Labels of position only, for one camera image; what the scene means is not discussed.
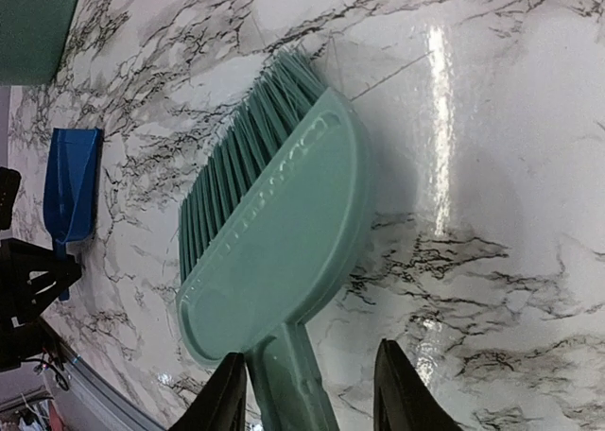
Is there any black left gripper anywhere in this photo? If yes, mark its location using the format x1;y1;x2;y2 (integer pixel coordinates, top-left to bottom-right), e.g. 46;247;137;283
0;165;84;373

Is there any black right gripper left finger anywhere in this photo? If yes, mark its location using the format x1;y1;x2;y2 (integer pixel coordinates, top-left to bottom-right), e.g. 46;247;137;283
169;353;247;431

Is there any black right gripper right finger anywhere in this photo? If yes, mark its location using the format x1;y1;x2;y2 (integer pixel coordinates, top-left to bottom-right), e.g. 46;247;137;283
373;338;461;431

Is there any blue plastic dustpan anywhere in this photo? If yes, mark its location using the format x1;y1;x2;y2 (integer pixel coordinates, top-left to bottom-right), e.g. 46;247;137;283
42;127;105;302

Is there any green hand brush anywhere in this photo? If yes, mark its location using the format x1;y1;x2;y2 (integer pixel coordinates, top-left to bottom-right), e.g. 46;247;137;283
176;49;374;430

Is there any green plastic waste bin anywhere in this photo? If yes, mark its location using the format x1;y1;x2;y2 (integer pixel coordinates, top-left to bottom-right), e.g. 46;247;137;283
1;0;78;86

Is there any aluminium front rail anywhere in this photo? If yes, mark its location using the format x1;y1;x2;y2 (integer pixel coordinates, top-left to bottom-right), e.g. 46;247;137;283
43;343;165;431

